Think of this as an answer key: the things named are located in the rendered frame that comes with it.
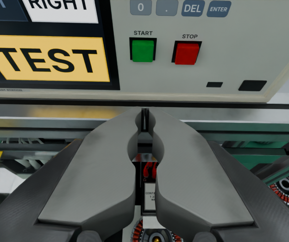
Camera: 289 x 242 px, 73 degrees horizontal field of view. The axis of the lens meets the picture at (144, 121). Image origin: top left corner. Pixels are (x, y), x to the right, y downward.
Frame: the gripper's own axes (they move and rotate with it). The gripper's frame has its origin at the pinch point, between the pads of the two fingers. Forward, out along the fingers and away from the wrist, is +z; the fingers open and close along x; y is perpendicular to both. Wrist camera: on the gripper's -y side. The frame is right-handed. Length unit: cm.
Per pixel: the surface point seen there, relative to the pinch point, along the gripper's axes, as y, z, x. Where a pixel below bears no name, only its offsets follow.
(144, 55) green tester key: -2.0, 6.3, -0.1
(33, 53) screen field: -1.7, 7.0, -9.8
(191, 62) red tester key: -1.4, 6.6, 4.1
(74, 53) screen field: -1.8, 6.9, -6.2
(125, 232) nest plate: 38.7, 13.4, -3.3
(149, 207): 29.0, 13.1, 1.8
